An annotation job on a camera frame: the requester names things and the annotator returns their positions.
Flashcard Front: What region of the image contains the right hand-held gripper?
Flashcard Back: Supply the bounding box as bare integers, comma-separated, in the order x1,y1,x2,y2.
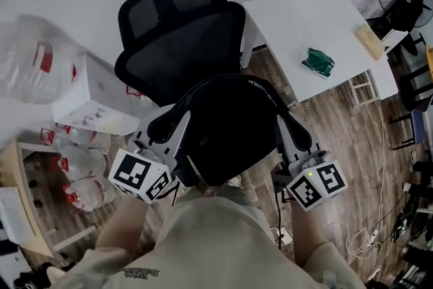
275,113,348,213

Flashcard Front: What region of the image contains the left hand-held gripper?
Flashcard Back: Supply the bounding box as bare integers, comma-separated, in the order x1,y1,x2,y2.
108,104,191,204

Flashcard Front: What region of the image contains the black backpack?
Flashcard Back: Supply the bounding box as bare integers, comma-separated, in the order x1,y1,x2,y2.
174,73,292,188

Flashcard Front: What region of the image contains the black mesh office chair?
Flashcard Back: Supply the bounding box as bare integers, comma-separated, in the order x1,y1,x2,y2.
114,0,246,110

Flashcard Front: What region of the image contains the person's left forearm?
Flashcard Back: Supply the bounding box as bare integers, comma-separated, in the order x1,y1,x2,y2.
95,194,150,252

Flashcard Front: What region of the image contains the person's right forearm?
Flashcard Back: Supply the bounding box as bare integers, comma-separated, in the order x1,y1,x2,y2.
290,206,327,265

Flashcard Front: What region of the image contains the white wooden chair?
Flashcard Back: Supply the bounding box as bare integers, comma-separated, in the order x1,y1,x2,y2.
348,28,411,113

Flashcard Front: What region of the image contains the blue stool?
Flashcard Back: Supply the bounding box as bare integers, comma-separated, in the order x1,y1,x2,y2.
392,108,433,152

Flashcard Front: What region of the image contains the small black swivel chair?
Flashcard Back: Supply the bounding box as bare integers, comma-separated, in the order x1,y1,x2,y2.
388,32,433,125

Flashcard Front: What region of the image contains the white water dispenser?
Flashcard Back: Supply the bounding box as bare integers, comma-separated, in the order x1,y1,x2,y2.
51,53,160,137

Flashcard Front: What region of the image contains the green packet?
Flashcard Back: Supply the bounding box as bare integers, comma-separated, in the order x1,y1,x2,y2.
299,47,336,80

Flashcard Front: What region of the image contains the white rectangular table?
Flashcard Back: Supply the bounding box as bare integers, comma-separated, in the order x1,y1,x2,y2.
241,0,400,105

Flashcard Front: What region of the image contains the person's beige clothing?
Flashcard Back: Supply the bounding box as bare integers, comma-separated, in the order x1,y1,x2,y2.
46,185,368,289

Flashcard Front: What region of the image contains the black floor equipment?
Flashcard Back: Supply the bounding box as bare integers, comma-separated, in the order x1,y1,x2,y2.
392,179,433,246

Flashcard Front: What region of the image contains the large clear water bottle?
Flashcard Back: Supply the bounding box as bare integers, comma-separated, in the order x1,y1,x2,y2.
0,14,86,106

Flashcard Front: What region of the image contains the round yellow wooden table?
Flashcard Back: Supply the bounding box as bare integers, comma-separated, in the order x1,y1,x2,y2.
424,45,433,83

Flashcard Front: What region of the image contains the clear jug with red handle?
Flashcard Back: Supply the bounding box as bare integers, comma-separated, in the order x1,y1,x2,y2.
55,123,113,154
51,148,108,181
39,127,60,146
62,175,118,213
126,84,160,110

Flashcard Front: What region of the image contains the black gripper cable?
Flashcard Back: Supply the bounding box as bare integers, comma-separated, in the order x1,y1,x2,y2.
274,192,284,250

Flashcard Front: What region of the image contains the white cable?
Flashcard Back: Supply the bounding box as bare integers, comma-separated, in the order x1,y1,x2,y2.
323,99,388,260

